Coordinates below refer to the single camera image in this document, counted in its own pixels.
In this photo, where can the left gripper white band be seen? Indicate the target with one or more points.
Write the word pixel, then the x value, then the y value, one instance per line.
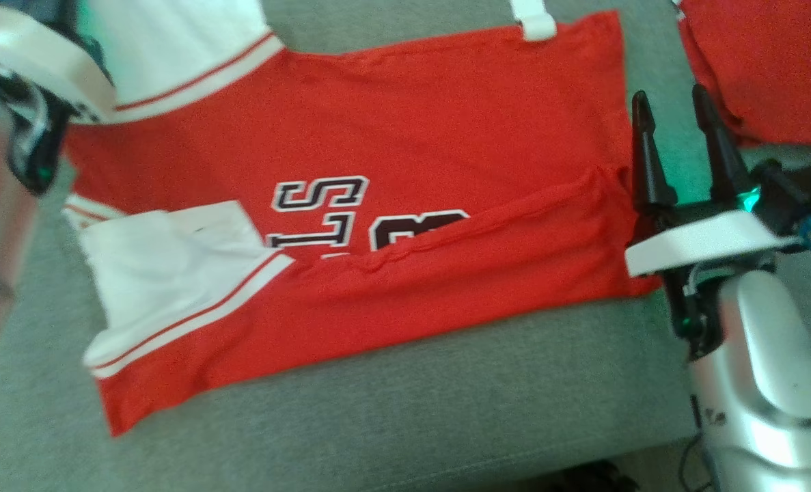
pixel 43 61

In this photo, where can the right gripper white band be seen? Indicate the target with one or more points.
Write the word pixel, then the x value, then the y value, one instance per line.
pixel 706 239

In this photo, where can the red basketball jersey white sleeves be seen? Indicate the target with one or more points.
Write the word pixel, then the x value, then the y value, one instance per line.
pixel 446 116

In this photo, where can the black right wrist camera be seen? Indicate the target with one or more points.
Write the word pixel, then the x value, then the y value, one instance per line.
pixel 794 191

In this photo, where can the red shorts white trim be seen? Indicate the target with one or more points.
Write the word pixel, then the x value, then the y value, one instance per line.
pixel 788 68

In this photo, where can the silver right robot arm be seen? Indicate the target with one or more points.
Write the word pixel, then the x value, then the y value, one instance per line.
pixel 767 369

